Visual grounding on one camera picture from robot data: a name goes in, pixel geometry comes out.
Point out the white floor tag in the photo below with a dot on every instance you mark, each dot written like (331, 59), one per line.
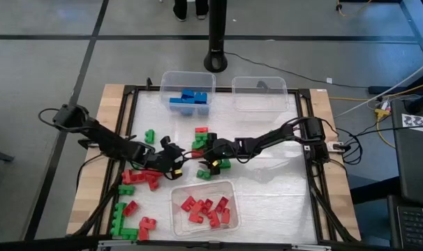
(329, 79)

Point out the long green toy building block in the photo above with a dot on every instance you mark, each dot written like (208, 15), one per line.
(118, 219)

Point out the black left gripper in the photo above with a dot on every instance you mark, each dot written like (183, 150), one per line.
(164, 158)

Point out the white power adapter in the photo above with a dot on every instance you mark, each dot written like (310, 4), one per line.
(335, 146)

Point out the black metal table frame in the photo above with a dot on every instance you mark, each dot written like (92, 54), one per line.
(128, 91)

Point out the black pole stand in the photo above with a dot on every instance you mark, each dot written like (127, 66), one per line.
(216, 35)

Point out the black desk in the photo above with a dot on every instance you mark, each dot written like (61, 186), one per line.
(417, 174)

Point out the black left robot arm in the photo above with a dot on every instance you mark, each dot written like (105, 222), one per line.
(107, 139)

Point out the translucent plastic table sheet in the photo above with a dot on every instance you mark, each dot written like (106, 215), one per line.
(274, 209)

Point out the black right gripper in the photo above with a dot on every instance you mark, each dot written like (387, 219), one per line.
(222, 148)

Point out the black crossbar with silver brackets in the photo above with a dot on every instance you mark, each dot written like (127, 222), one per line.
(40, 244)

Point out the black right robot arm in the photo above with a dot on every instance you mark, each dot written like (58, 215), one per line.
(267, 137)

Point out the clear plastic bin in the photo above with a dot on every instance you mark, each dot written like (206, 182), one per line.
(187, 78)
(260, 99)
(206, 188)

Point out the black table clamp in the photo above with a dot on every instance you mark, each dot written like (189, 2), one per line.
(262, 84)
(149, 83)

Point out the black laptop keyboard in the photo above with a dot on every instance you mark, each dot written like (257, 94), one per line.
(417, 228)

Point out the person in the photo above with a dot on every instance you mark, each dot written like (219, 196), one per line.
(179, 8)

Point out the white printed paper sheet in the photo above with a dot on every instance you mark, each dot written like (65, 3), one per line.
(417, 122)

